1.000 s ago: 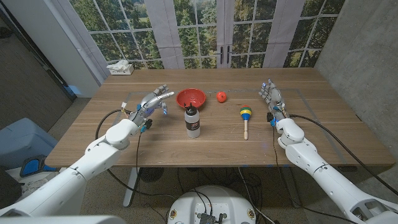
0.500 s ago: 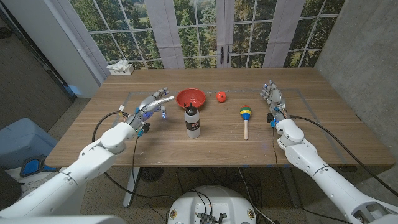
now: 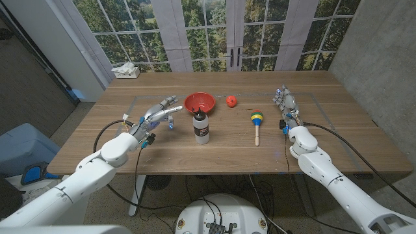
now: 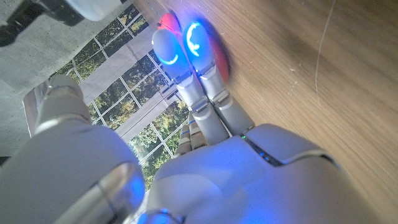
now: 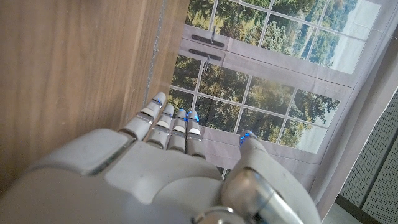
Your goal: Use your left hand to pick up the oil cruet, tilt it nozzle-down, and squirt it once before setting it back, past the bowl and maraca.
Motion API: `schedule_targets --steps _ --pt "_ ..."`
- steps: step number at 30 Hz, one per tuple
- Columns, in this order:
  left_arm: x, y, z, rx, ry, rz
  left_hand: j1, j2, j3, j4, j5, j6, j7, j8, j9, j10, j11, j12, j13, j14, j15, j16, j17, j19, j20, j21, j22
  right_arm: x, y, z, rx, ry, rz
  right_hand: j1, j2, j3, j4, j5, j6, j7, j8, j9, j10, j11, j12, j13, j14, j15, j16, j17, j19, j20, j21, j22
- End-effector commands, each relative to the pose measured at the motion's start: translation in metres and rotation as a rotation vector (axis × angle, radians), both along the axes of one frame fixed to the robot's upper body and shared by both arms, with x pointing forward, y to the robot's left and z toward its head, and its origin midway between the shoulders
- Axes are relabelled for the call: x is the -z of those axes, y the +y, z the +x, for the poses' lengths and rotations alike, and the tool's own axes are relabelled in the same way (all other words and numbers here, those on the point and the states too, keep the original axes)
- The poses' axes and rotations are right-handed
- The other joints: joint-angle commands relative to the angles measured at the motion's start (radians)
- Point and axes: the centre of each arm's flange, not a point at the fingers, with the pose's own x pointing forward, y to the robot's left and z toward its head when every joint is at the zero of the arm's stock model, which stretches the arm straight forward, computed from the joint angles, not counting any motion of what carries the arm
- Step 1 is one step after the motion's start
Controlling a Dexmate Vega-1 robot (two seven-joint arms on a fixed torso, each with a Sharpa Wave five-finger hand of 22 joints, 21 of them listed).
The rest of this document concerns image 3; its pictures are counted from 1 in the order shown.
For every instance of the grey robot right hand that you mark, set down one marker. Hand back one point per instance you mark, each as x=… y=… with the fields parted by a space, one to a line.
x=289 y=104

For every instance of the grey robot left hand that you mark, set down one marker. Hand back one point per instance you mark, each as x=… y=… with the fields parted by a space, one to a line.
x=152 y=117

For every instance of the oil cruet with black nozzle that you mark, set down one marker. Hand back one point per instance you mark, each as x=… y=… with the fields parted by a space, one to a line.
x=201 y=130

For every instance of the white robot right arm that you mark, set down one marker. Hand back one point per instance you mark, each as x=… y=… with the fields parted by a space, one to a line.
x=341 y=185

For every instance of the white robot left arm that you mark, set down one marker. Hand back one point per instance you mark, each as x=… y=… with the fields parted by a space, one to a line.
x=84 y=175

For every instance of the colourful wooden maraca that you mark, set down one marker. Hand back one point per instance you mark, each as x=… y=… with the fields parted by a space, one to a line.
x=256 y=118

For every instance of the red bowl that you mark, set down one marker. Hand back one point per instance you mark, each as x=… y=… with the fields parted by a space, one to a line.
x=199 y=100

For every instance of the white tissue box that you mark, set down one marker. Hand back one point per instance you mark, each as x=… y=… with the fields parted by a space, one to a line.
x=127 y=73

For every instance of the red toy tomato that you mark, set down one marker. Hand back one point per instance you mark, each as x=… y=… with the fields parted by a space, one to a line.
x=231 y=101

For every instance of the black round floor fan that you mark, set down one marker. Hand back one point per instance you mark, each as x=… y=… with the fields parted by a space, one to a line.
x=158 y=182

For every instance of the white table leg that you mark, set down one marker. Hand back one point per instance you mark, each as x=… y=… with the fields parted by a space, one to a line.
x=136 y=198

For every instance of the grey table leg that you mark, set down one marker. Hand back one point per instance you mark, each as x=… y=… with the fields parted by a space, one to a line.
x=305 y=201

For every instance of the printed window backdrop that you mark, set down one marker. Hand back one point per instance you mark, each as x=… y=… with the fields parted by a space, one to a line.
x=208 y=32

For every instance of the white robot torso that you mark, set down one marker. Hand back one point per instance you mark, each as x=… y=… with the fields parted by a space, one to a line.
x=221 y=211

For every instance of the blue and black pad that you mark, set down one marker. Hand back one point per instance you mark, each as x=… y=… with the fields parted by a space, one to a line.
x=32 y=174

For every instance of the blue plastic bin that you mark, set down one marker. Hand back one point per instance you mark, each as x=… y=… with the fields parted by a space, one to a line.
x=22 y=146

